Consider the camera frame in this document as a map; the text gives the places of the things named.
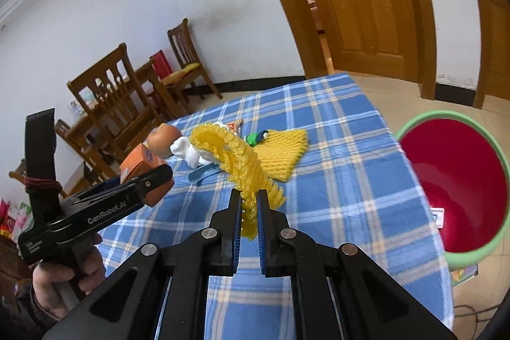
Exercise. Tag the small green bottle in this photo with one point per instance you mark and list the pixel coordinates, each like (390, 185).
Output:
(255, 138)

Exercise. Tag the yellow seat cushion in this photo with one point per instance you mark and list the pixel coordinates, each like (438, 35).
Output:
(183, 72)

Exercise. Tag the person's left forearm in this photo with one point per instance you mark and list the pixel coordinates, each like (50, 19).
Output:
(24, 316)

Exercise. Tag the blue plastic piece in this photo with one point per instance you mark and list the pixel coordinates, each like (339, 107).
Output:
(201, 174)

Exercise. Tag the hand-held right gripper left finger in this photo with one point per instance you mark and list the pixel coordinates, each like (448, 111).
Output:
(238, 232)

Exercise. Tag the red bag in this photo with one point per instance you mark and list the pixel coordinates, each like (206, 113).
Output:
(161, 63)

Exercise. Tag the wooden dining chair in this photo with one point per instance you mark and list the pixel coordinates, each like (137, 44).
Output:
(181, 41)
(65, 129)
(107, 85)

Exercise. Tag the orange cardboard box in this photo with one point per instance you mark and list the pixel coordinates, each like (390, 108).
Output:
(139, 162)

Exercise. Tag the red bin with green rim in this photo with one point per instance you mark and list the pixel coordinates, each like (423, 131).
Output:
(458, 184)

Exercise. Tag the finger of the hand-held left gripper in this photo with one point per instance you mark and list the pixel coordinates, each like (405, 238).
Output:
(159, 184)
(109, 185)

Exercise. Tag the person's left hand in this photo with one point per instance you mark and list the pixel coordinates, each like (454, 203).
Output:
(51, 284)

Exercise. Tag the yellow foam fruit net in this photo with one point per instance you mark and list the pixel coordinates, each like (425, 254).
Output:
(239, 160)
(283, 156)

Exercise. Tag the wooden panel door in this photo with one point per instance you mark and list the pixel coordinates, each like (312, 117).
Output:
(503, 57)
(358, 5)

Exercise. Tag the apple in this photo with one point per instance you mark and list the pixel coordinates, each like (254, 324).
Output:
(163, 139)

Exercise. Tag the blue plaid tablecloth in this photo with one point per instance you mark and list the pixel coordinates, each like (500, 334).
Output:
(338, 172)

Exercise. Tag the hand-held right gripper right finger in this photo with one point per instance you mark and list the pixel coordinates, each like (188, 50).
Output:
(262, 236)

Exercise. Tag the white tissue ball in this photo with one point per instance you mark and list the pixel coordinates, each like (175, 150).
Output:
(187, 151)

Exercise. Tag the colourful printed bag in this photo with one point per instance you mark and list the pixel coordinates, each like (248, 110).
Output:
(12, 220)

